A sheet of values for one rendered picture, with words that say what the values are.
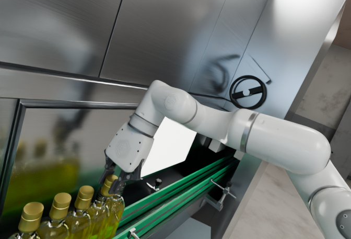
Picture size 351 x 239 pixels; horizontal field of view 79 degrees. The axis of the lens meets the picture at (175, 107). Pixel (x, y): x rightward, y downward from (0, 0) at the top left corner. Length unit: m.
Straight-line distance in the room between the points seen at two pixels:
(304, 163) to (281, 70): 1.01
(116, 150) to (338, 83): 7.75
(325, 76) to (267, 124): 7.50
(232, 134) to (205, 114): 0.15
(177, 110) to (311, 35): 1.08
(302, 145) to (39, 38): 0.53
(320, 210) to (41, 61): 0.58
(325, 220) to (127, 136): 0.41
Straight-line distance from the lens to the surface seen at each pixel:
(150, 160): 0.97
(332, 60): 7.96
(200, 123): 0.54
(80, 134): 0.63
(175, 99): 0.46
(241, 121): 0.42
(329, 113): 8.08
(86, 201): 0.58
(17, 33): 0.52
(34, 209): 0.53
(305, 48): 1.39
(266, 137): 0.40
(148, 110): 0.52
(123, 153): 0.55
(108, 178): 0.59
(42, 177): 0.66
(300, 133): 0.41
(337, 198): 0.40
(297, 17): 1.45
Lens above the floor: 1.52
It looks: 12 degrees down
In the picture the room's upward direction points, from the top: 21 degrees clockwise
